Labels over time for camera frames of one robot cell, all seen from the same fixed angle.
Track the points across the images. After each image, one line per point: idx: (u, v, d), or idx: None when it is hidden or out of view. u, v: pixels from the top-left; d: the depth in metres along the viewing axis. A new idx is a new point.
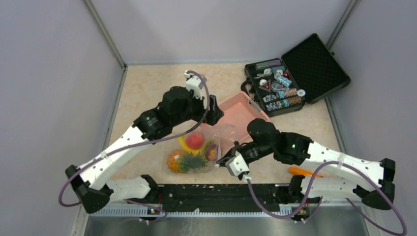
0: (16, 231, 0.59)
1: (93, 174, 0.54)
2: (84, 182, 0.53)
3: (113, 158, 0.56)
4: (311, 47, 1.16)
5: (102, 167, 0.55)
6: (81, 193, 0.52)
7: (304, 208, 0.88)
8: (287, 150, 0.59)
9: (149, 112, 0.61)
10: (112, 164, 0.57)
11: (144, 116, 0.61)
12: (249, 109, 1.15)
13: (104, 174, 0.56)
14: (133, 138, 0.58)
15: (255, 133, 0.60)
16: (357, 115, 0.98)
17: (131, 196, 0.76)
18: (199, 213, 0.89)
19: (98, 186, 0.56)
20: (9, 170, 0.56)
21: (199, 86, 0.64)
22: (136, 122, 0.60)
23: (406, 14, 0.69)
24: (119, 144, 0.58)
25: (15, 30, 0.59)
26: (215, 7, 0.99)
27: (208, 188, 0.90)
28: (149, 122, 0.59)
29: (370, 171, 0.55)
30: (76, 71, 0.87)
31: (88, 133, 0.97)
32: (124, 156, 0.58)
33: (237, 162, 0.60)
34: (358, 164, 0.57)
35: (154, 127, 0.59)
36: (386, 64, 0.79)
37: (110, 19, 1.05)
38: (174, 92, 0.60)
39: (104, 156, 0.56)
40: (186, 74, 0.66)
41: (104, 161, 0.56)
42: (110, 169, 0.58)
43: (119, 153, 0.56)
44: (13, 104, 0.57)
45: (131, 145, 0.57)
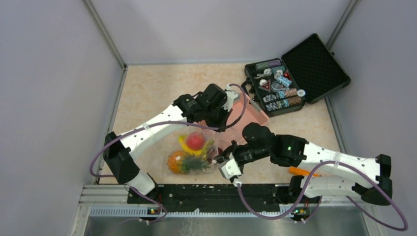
0: (16, 232, 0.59)
1: (134, 141, 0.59)
2: (126, 147, 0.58)
3: (155, 130, 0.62)
4: (310, 47, 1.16)
5: (141, 136, 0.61)
6: (121, 158, 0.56)
7: (304, 208, 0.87)
8: (283, 153, 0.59)
9: (189, 96, 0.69)
10: (151, 136, 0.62)
11: (184, 98, 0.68)
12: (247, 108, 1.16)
13: (142, 145, 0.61)
14: (173, 115, 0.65)
15: (251, 137, 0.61)
16: (356, 115, 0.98)
17: (137, 188, 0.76)
18: (199, 213, 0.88)
19: (134, 156, 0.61)
20: (8, 171, 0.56)
21: (233, 97, 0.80)
22: (176, 102, 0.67)
23: (406, 14, 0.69)
24: (159, 119, 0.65)
25: (15, 31, 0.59)
26: (215, 8, 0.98)
27: (208, 188, 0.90)
28: (189, 103, 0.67)
29: (366, 168, 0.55)
30: (76, 72, 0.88)
31: (89, 134, 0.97)
32: (163, 130, 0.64)
33: (229, 165, 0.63)
34: (354, 162, 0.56)
35: (194, 106, 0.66)
36: (386, 65, 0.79)
37: (110, 20, 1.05)
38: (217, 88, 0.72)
39: (146, 127, 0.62)
40: (226, 86, 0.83)
41: (145, 132, 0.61)
42: (147, 142, 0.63)
43: (160, 127, 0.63)
44: (13, 106, 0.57)
45: (171, 121, 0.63)
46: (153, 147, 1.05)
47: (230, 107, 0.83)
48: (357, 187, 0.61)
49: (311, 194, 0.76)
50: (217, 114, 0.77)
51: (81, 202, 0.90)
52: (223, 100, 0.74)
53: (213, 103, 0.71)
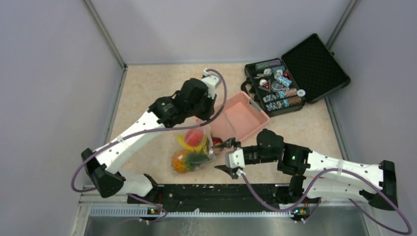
0: (16, 231, 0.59)
1: (109, 157, 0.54)
2: (101, 164, 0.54)
3: (130, 141, 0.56)
4: (310, 47, 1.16)
5: (117, 151, 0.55)
6: (97, 175, 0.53)
7: (304, 208, 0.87)
8: (288, 163, 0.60)
9: (165, 99, 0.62)
10: (128, 149, 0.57)
11: (160, 102, 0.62)
12: (248, 108, 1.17)
13: (119, 159, 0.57)
14: (149, 123, 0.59)
15: (266, 145, 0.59)
16: (356, 115, 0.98)
17: (135, 192, 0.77)
18: (199, 213, 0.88)
19: (112, 171, 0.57)
20: (8, 171, 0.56)
21: (215, 84, 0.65)
22: (151, 107, 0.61)
23: (406, 14, 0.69)
24: (134, 129, 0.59)
25: (15, 30, 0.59)
26: (215, 7, 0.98)
27: (208, 188, 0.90)
28: (164, 107, 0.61)
29: (370, 175, 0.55)
30: (76, 72, 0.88)
31: (88, 134, 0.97)
32: (139, 140, 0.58)
33: (237, 155, 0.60)
34: (357, 168, 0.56)
35: (169, 112, 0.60)
36: (386, 64, 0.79)
37: (110, 20, 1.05)
38: (193, 82, 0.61)
39: (121, 139, 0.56)
40: (204, 72, 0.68)
41: (120, 144, 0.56)
42: (125, 154, 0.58)
43: (135, 137, 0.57)
44: (14, 105, 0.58)
45: (147, 130, 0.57)
46: (153, 147, 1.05)
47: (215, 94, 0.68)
48: (364, 191, 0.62)
49: (312, 195, 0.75)
50: (202, 107, 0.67)
51: (81, 202, 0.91)
52: (204, 94, 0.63)
53: (193, 102, 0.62)
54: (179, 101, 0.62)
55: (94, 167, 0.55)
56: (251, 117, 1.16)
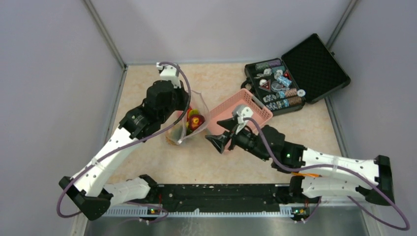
0: (16, 232, 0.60)
1: (87, 182, 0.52)
2: (80, 191, 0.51)
3: (105, 162, 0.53)
4: (310, 47, 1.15)
5: (94, 174, 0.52)
6: (78, 202, 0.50)
7: (304, 208, 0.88)
8: (283, 160, 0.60)
9: (135, 110, 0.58)
10: (105, 170, 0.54)
11: (129, 115, 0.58)
12: (251, 105, 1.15)
13: (99, 182, 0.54)
14: (122, 140, 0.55)
15: (270, 143, 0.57)
16: (356, 115, 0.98)
17: (134, 196, 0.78)
18: (199, 213, 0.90)
19: (96, 192, 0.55)
20: (8, 171, 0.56)
21: (176, 75, 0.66)
22: (122, 123, 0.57)
23: (406, 14, 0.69)
24: (108, 148, 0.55)
25: (15, 31, 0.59)
26: (215, 8, 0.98)
27: (208, 188, 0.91)
28: (135, 120, 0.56)
29: (364, 171, 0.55)
30: (76, 72, 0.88)
31: (88, 134, 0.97)
32: (115, 160, 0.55)
33: (247, 110, 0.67)
34: (353, 164, 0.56)
35: (140, 125, 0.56)
36: (386, 64, 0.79)
37: (110, 20, 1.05)
38: (158, 87, 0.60)
39: (96, 162, 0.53)
40: (158, 66, 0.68)
41: (96, 168, 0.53)
42: (105, 176, 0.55)
43: (110, 158, 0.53)
44: (13, 106, 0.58)
45: (120, 148, 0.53)
46: (153, 147, 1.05)
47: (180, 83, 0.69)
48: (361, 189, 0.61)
49: (311, 195, 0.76)
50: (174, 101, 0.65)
51: None
52: (170, 96, 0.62)
53: (162, 106, 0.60)
54: (148, 108, 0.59)
55: (75, 193, 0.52)
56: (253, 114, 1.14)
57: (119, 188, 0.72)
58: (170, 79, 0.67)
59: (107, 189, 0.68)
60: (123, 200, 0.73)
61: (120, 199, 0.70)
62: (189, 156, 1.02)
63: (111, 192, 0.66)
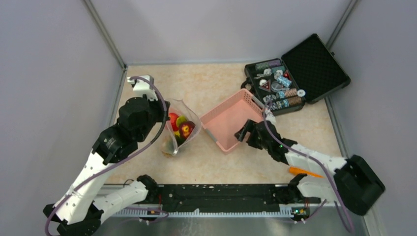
0: (17, 231, 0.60)
1: (68, 211, 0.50)
2: (62, 220, 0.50)
3: (82, 191, 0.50)
4: (310, 47, 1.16)
5: (74, 203, 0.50)
6: (62, 231, 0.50)
7: (304, 208, 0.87)
8: (275, 148, 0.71)
9: (108, 131, 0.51)
10: (84, 197, 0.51)
11: (101, 138, 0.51)
12: (251, 105, 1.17)
13: (81, 208, 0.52)
14: (96, 166, 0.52)
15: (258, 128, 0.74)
16: (356, 115, 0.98)
17: (128, 203, 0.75)
18: (199, 213, 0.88)
19: (81, 218, 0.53)
20: (9, 170, 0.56)
21: (149, 88, 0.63)
22: (95, 146, 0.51)
23: (406, 14, 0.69)
24: (85, 175, 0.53)
25: (15, 31, 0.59)
26: (215, 7, 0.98)
27: (208, 188, 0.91)
28: (108, 143, 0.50)
29: (330, 162, 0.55)
30: (76, 72, 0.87)
31: (88, 134, 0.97)
32: (93, 185, 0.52)
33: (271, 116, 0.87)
34: (323, 156, 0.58)
35: (114, 148, 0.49)
36: (386, 64, 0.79)
37: (110, 20, 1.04)
38: (131, 105, 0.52)
39: (73, 191, 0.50)
40: (130, 81, 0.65)
41: (74, 196, 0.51)
42: (87, 201, 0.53)
43: (85, 186, 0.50)
44: (13, 105, 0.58)
45: (94, 175, 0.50)
46: (153, 147, 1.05)
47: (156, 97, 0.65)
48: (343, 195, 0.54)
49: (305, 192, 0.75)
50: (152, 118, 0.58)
51: None
52: (146, 113, 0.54)
53: (138, 125, 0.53)
54: (123, 128, 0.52)
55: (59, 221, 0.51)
56: (251, 113, 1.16)
57: (111, 201, 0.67)
58: (144, 93, 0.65)
59: (97, 205, 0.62)
60: (118, 210, 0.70)
61: (110, 213, 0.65)
62: (189, 156, 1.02)
63: (102, 208, 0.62)
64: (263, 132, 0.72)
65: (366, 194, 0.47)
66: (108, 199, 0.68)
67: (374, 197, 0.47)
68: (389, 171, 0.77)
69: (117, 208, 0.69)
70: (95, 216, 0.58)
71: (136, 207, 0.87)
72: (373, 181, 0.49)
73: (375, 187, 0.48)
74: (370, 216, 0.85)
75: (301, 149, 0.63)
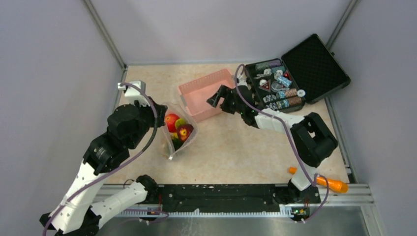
0: (17, 231, 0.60)
1: (63, 221, 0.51)
2: (58, 229, 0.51)
3: (74, 201, 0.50)
4: (310, 48, 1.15)
5: (68, 213, 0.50)
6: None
7: (304, 208, 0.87)
8: (247, 111, 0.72)
9: (98, 140, 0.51)
10: (78, 207, 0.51)
11: (91, 148, 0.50)
12: (231, 85, 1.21)
13: (76, 216, 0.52)
14: (87, 176, 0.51)
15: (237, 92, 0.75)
16: (356, 115, 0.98)
17: (127, 205, 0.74)
18: (199, 213, 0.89)
19: (77, 225, 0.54)
20: (8, 170, 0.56)
21: (139, 94, 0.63)
22: (86, 156, 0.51)
23: (406, 13, 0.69)
24: (77, 185, 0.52)
25: (15, 31, 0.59)
26: (215, 7, 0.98)
27: (208, 188, 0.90)
28: (98, 153, 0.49)
29: (291, 120, 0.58)
30: (76, 72, 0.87)
31: (88, 134, 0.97)
32: (86, 195, 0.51)
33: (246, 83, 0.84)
34: (286, 115, 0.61)
35: (104, 159, 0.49)
36: (386, 64, 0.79)
37: (110, 20, 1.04)
38: (120, 114, 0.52)
39: (66, 202, 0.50)
40: (120, 87, 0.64)
41: (68, 206, 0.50)
42: (81, 209, 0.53)
43: (78, 196, 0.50)
44: (13, 105, 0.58)
45: (85, 186, 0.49)
46: (153, 147, 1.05)
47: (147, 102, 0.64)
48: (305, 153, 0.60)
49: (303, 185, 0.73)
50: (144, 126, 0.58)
51: None
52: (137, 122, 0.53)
53: (128, 134, 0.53)
54: (113, 137, 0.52)
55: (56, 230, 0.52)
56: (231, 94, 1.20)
57: (109, 204, 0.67)
58: (136, 99, 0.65)
59: (94, 210, 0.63)
60: (117, 213, 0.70)
61: (108, 217, 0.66)
62: (189, 156, 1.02)
63: (99, 214, 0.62)
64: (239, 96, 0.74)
65: (319, 149, 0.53)
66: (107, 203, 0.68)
67: (327, 151, 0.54)
68: (389, 170, 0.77)
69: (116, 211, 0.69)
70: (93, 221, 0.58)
71: (134, 208, 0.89)
72: (328, 136, 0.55)
73: (328, 141, 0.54)
74: (370, 217, 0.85)
75: (267, 110, 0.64)
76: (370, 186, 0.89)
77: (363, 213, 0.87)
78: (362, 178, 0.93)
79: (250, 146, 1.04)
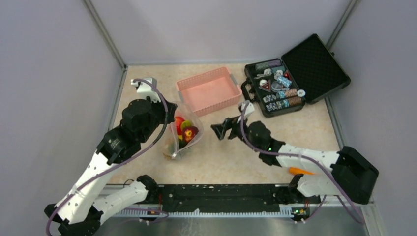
0: (17, 231, 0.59)
1: (70, 211, 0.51)
2: (63, 220, 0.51)
3: (85, 190, 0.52)
4: (310, 48, 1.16)
5: (76, 202, 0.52)
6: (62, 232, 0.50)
7: (304, 208, 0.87)
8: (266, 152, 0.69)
9: (112, 132, 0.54)
10: (87, 197, 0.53)
11: (106, 139, 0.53)
12: (229, 83, 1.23)
13: (83, 207, 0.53)
14: (100, 166, 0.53)
15: (254, 133, 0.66)
16: (356, 115, 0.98)
17: (128, 203, 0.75)
18: (199, 213, 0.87)
19: (81, 218, 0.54)
20: (8, 170, 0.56)
21: (152, 91, 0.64)
22: (100, 147, 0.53)
23: (407, 13, 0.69)
24: (88, 175, 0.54)
25: (15, 31, 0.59)
26: (215, 7, 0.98)
27: (208, 189, 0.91)
28: (112, 144, 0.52)
29: (325, 159, 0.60)
30: (76, 72, 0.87)
31: (88, 134, 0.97)
32: (96, 185, 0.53)
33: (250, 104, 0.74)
34: (316, 153, 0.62)
35: (118, 148, 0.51)
36: (386, 64, 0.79)
37: (110, 20, 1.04)
38: (134, 107, 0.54)
39: (75, 191, 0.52)
40: (133, 83, 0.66)
41: (76, 196, 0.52)
42: (89, 200, 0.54)
43: (89, 185, 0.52)
44: (13, 105, 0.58)
45: (98, 175, 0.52)
46: (153, 147, 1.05)
47: (159, 99, 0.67)
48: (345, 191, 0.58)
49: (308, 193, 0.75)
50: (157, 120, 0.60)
51: None
52: (149, 116, 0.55)
53: (140, 127, 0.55)
54: (126, 129, 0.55)
55: (60, 221, 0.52)
56: (229, 90, 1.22)
57: (110, 201, 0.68)
58: (148, 95, 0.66)
59: (97, 206, 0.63)
60: (118, 210, 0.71)
61: (110, 214, 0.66)
62: (189, 156, 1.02)
63: (102, 210, 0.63)
64: (253, 136, 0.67)
65: (364, 185, 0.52)
66: (108, 200, 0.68)
67: (372, 183, 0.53)
68: (389, 171, 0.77)
69: (117, 208, 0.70)
70: (93, 218, 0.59)
71: (136, 207, 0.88)
72: (367, 168, 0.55)
73: (370, 173, 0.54)
74: (370, 216, 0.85)
75: (293, 150, 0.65)
76: None
77: (363, 213, 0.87)
78: None
79: None
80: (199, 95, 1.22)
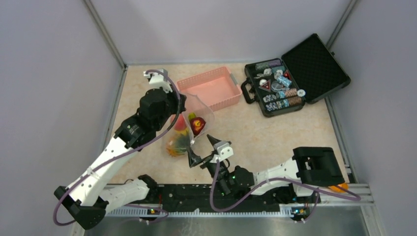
0: (17, 231, 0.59)
1: (82, 192, 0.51)
2: (75, 200, 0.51)
3: (101, 172, 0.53)
4: (311, 47, 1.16)
5: (90, 184, 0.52)
6: (74, 213, 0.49)
7: (303, 208, 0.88)
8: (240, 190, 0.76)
9: (130, 119, 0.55)
10: (101, 179, 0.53)
11: (125, 125, 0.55)
12: (229, 82, 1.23)
13: (95, 190, 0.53)
14: (118, 149, 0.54)
15: (246, 185, 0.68)
16: (356, 115, 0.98)
17: (130, 199, 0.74)
18: (199, 213, 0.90)
19: (90, 202, 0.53)
20: (8, 170, 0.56)
21: (164, 80, 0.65)
22: (117, 132, 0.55)
23: (407, 13, 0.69)
24: (103, 158, 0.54)
25: (15, 30, 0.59)
26: (215, 7, 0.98)
27: (208, 188, 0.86)
28: (131, 130, 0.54)
29: (288, 171, 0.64)
30: (76, 71, 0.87)
31: (89, 134, 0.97)
32: (111, 168, 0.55)
33: (228, 149, 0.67)
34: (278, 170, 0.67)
35: (136, 135, 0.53)
36: (386, 64, 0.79)
37: (110, 20, 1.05)
38: (151, 95, 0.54)
39: (91, 172, 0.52)
40: (145, 74, 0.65)
41: (91, 178, 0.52)
42: (101, 184, 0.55)
43: (105, 167, 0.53)
44: (13, 104, 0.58)
45: (115, 157, 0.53)
46: (153, 147, 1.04)
47: (170, 88, 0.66)
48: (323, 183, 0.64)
49: (308, 193, 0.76)
50: (172, 108, 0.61)
51: None
52: (164, 104, 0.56)
53: (156, 115, 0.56)
54: (142, 117, 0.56)
55: (70, 204, 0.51)
56: (229, 90, 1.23)
57: (115, 193, 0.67)
58: (160, 86, 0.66)
59: (103, 196, 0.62)
60: (120, 205, 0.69)
61: (114, 206, 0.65)
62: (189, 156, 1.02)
63: (107, 200, 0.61)
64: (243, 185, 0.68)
65: (330, 170, 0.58)
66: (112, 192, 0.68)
67: (334, 162, 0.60)
68: (389, 171, 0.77)
69: (120, 203, 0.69)
70: (101, 205, 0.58)
71: (137, 205, 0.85)
72: (323, 153, 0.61)
73: (326, 156, 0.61)
74: (370, 216, 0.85)
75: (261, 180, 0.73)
76: (370, 186, 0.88)
77: (363, 213, 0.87)
78: (362, 179, 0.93)
79: (250, 145, 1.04)
80: (199, 94, 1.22)
